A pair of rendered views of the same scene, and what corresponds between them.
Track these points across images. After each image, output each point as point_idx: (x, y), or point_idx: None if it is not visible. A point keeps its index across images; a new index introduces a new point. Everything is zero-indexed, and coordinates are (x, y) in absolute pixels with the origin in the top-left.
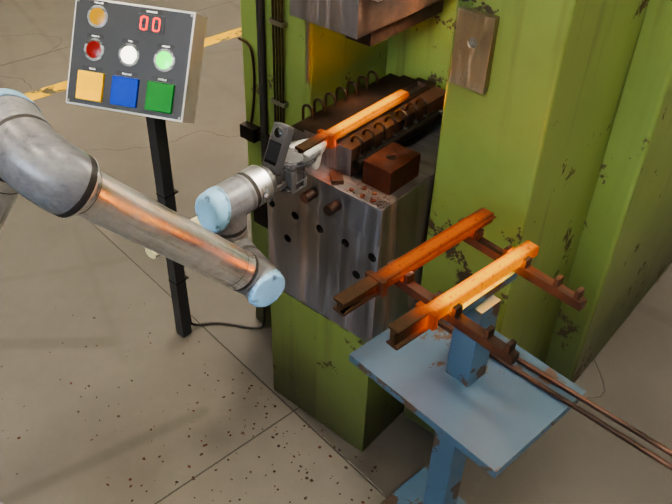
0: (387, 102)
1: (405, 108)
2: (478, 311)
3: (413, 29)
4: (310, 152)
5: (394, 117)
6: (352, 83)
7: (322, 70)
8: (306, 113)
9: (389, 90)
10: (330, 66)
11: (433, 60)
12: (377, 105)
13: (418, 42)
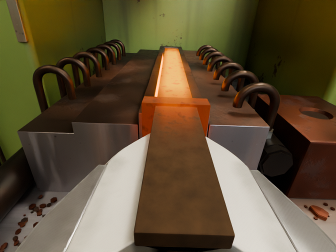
0: (176, 55)
1: (200, 59)
2: None
3: (134, 1)
4: (252, 213)
5: (228, 57)
6: (104, 46)
7: (47, 25)
8: (40, 110)
9: (148, 56)
10: (58, 24)
11: (163, 31)
12: (171, 58)
13: (142, 15)
